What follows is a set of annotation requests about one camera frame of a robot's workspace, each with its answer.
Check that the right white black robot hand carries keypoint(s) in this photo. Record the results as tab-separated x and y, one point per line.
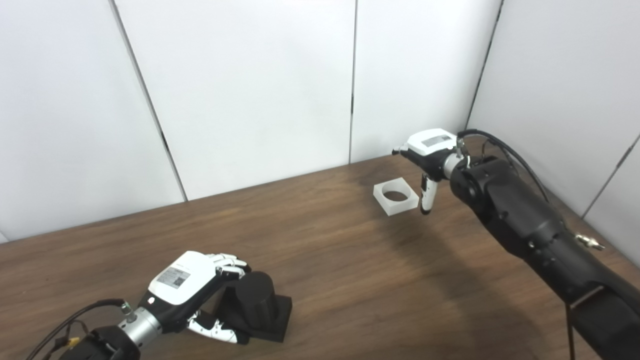
430	145

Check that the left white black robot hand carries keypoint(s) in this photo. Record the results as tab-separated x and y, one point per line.
182	280

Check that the white square piece with hole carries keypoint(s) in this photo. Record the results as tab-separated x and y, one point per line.
400	205

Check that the black cylinder peg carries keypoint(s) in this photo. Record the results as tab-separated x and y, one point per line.
255	300

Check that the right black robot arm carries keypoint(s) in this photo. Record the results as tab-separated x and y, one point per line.
525	220

